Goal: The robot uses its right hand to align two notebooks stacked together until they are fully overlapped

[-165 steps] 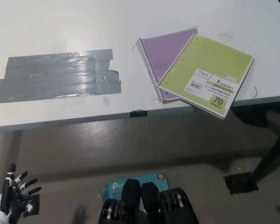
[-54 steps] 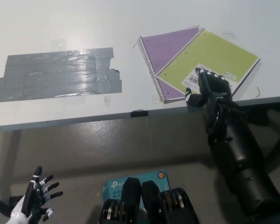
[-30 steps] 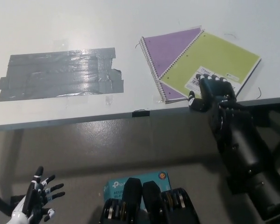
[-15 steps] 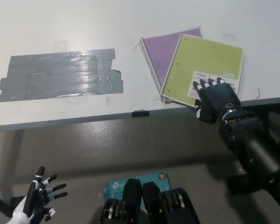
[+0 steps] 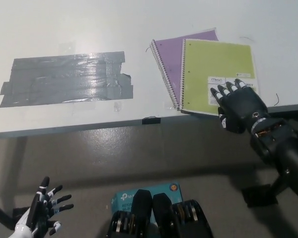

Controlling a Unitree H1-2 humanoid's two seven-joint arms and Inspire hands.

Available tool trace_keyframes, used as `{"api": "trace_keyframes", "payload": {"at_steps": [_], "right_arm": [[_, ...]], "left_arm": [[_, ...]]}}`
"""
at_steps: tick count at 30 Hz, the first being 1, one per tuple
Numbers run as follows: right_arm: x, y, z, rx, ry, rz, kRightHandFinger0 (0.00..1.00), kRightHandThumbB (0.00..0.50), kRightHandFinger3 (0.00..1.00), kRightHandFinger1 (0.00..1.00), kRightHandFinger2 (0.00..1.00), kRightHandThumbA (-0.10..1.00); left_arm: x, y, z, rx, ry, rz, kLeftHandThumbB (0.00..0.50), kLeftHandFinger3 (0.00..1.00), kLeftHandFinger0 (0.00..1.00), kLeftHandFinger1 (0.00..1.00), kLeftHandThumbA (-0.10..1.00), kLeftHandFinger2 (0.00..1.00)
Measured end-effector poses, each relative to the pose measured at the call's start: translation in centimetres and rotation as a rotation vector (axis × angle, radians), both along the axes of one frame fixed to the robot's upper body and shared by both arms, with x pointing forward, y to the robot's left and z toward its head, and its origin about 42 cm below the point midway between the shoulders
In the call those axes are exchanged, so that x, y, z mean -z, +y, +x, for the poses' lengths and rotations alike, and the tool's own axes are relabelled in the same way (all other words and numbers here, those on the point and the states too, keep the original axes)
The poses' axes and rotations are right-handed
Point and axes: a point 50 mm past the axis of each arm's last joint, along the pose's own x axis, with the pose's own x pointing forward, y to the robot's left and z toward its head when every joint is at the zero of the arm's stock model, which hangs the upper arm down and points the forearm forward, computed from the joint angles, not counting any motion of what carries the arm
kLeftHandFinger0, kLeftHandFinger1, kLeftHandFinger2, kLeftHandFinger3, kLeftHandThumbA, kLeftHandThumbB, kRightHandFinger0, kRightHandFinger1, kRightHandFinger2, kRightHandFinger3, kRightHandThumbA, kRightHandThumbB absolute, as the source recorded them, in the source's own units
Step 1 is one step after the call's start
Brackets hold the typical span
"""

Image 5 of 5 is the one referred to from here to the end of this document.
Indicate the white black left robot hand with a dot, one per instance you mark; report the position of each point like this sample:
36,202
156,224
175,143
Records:
41,213

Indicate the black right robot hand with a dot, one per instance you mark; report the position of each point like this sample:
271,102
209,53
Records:
243,109

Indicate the green Mead spiral notebook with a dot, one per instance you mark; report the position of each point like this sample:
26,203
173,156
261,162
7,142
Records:
213,62

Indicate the purple spiral notebook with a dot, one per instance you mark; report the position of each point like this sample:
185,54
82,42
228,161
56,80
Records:
170,52

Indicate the black table clip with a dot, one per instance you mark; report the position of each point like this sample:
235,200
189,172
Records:
151,120

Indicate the teal TP-Link box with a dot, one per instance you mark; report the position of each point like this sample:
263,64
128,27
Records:
164,189

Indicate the clear tape scrap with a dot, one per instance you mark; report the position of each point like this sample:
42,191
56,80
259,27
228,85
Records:
118,107

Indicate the grey duct tape patch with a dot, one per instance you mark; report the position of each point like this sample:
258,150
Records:
64,79

